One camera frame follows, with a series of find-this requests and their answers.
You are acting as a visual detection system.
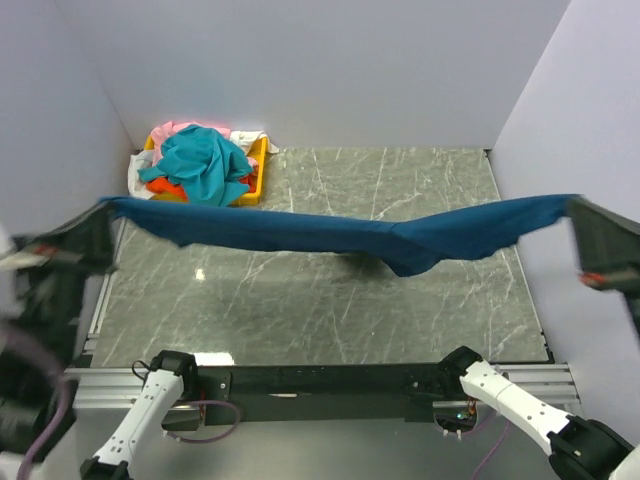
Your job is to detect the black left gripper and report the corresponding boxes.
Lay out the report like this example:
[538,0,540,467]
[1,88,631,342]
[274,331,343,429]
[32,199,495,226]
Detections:
[0,197,119,364]

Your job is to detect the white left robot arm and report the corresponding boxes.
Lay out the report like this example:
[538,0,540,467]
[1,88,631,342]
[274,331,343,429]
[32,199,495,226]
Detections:
[1,204,200,479]

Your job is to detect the pink t-shirt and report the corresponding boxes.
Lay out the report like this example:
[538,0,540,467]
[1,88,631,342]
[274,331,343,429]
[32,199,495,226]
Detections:
[144,121,231,166]

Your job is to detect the dark blue t-shirt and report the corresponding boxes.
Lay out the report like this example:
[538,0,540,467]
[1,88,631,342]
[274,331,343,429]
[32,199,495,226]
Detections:
[103,194,575,277]

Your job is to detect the orange t-shirt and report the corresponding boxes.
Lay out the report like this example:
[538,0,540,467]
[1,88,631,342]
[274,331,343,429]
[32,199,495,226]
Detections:
[145,174,258,202]

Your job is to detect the yellow plastic bin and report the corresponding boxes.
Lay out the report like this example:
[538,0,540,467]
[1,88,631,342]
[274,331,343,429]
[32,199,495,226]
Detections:
[142,134,269,207]

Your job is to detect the white t-shirt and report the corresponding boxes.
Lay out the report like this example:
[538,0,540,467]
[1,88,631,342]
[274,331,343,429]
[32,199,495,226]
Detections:
[127,130,279,202]

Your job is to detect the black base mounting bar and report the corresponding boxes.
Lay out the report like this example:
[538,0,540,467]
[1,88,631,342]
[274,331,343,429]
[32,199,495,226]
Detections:
[176,363,468,422]

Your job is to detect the teal t-shirt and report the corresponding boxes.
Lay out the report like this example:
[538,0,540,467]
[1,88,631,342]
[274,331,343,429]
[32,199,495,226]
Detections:
[138,124,254,207]

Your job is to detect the aluminium frame rail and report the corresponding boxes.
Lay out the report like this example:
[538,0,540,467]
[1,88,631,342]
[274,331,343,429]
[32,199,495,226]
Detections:
[27,199,606,480]

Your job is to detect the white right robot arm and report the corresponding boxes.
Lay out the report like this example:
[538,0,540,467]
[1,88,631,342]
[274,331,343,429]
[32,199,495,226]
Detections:
[438,197,639,479]

